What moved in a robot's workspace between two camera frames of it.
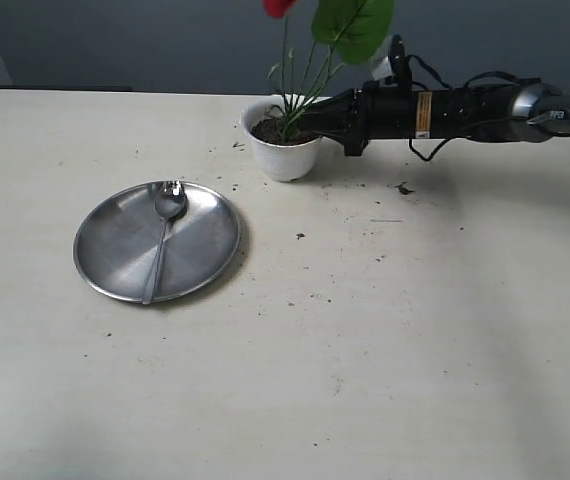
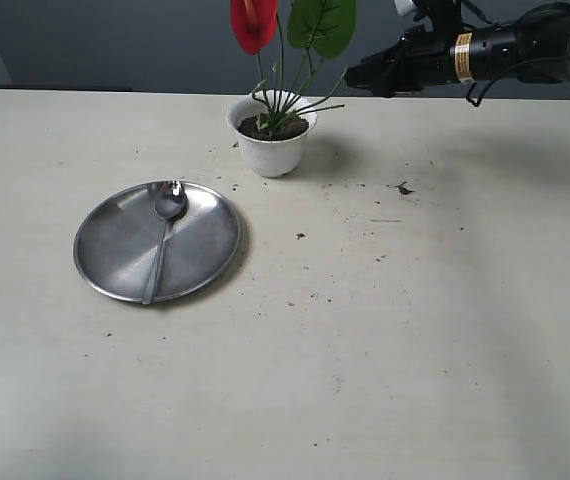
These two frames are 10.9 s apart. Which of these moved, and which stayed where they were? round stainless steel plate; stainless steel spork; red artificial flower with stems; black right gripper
Moved: black right gripper; red artificial flower with stems
Stayed: round stainless steel plate; stainless steel spork
